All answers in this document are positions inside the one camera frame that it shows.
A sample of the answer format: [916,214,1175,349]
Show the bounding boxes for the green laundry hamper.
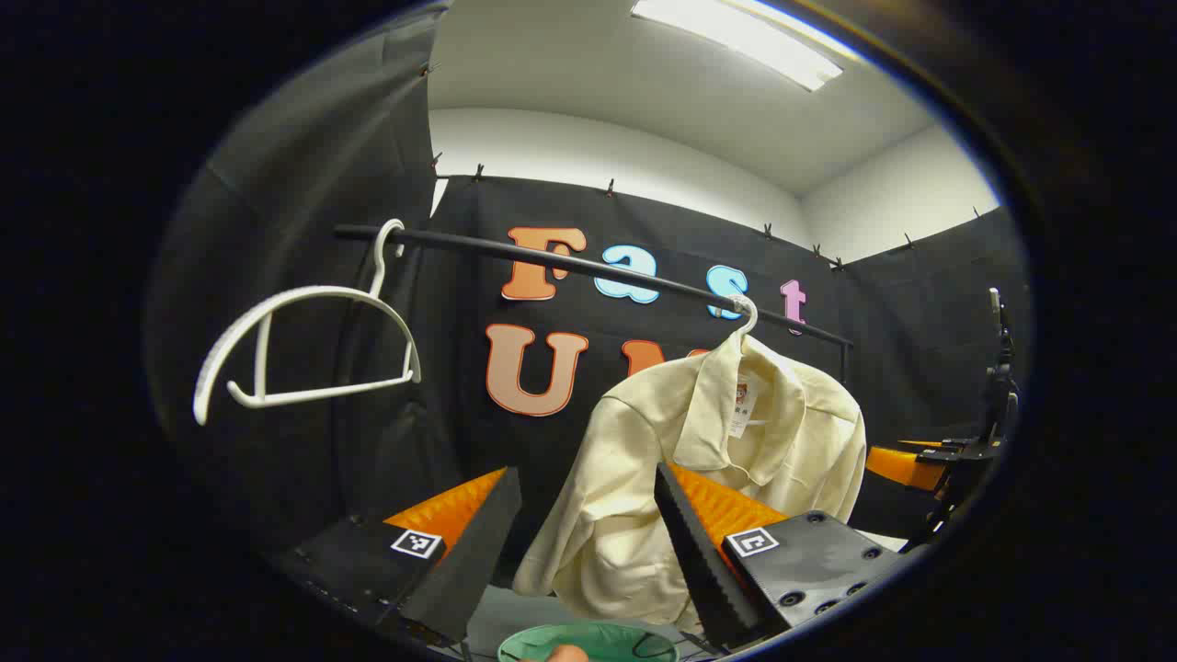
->
[497,622,681,662]

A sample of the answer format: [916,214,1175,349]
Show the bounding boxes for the black clothes rack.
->
[334,223,854,385]

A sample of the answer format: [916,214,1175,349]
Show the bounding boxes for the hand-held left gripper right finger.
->
[653,462,908,654]

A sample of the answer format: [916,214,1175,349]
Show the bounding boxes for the black backdrop cloth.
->
[147,0,1035,589]

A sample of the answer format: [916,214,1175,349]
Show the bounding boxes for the ceiling light panel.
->
[630,0,844,93]

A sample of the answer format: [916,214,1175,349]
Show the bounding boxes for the cream collared shirt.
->
[512,333,868,635]

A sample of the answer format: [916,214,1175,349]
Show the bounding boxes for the white plastic clothes hanger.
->
[191,218,424,427]
[729,294,761,358]

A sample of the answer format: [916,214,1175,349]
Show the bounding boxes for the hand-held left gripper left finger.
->
[269,465,523,646]

